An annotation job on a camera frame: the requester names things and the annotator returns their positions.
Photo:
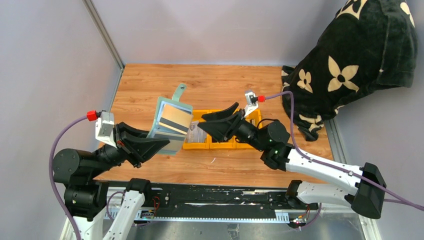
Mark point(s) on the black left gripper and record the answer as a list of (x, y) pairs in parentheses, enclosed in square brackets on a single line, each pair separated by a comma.
[(134, 142)]

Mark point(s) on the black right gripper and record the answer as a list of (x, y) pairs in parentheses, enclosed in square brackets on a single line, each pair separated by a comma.
[(225, 129)]

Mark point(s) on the mint green leather card holder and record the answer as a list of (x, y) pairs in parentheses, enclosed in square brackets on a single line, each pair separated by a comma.
[(176, 139)]

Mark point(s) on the gold striped credit card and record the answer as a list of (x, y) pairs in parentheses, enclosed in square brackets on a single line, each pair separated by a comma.
[(175, 119)]

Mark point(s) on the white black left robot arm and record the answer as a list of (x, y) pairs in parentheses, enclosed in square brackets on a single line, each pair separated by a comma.
[(85, 198)]

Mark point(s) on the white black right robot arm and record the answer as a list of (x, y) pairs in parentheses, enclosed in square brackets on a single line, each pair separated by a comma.
[(360, 188)]

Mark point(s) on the silver cards in bin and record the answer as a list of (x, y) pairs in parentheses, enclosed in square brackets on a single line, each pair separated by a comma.
[(195, 134)]

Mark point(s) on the yellow middle plastic bin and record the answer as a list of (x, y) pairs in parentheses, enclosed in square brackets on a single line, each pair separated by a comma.
[(214, 145)]

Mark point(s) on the yellow left plastic bin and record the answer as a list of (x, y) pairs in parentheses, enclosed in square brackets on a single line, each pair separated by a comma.
[(197, 115)]

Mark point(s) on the black floral blanket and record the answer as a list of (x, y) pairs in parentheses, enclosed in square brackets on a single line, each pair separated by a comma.
[(370, 45)]

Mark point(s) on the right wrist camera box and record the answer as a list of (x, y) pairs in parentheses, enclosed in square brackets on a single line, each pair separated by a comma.
[(252, 102)]

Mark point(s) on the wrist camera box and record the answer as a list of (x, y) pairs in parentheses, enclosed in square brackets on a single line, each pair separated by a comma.
[(104, 128), (252, 102)]

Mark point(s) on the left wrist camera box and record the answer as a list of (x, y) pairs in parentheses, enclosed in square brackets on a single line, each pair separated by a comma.
[(104, 128)]

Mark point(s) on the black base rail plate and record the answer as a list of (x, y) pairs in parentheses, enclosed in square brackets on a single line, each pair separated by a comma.
[(221, 204)]

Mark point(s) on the aluminium frame post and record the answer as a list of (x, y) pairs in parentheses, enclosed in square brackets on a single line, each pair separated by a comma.
[(94, 14)]

